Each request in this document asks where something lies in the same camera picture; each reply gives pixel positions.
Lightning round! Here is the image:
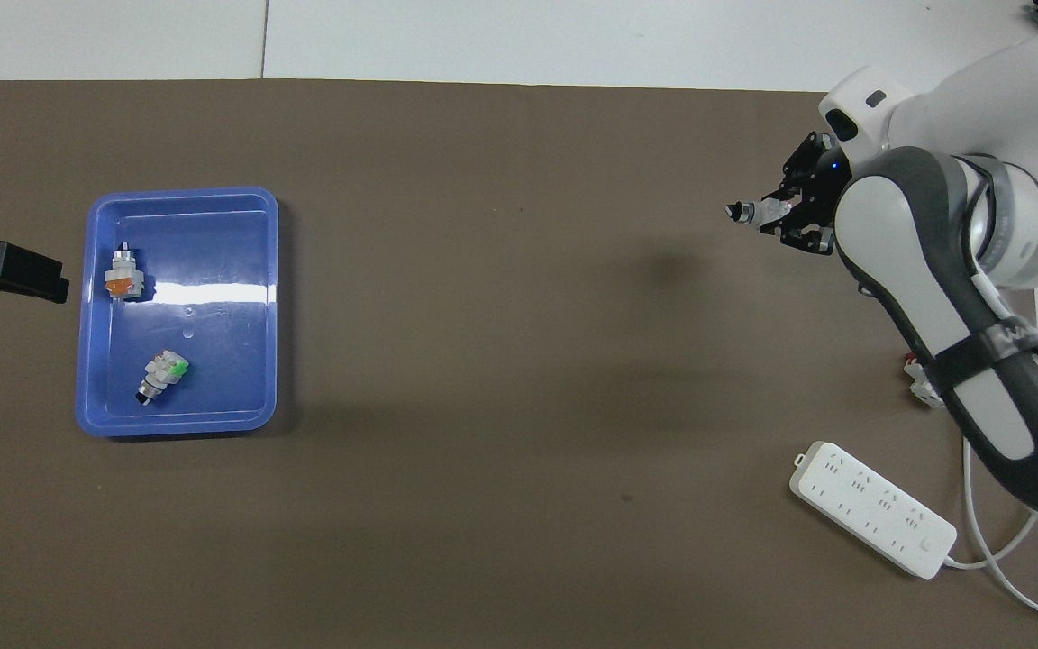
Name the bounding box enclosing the white and red circuit breaker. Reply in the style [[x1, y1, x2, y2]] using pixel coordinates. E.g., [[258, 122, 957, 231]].
[[902, 354, 945, 408]]

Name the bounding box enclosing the blue plastic tray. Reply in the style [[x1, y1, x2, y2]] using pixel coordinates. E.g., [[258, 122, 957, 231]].
[[76, 187, 279, 439]]

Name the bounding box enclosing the brown table mat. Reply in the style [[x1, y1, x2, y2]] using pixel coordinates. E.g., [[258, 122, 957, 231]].
[[0, 79, 1038, 649]]

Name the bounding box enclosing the white power strip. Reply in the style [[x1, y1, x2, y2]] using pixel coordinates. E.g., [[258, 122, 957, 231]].
[[788, 441, 958, 580]]

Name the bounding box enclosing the switch with orange block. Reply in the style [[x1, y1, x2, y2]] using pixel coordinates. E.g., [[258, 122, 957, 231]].
[[105, 242, 143, 300]]

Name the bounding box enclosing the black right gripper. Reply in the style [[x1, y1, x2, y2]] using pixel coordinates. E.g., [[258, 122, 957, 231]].
[[760, 133, 850, 258]]

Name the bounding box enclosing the switch with green block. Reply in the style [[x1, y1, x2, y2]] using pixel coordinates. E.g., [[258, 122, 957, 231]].
[[136, 350, 190, 407]]

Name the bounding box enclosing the white power strip cable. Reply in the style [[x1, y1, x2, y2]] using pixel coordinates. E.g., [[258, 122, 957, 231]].
[[942, 437, 1038, 625]]

